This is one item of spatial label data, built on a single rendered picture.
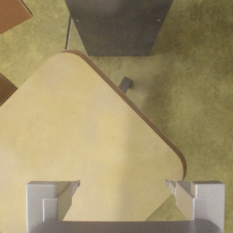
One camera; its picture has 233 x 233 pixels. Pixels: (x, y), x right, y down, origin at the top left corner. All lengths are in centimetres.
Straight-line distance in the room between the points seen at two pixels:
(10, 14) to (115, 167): 32
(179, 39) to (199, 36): 9
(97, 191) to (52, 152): 11
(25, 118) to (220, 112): 86
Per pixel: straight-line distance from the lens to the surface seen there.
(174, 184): 16
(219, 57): 129
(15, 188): 61
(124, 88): 114
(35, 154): 59
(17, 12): 50
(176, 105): 121
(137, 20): 82
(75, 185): 16
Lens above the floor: 119
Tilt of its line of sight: 88 degrees down
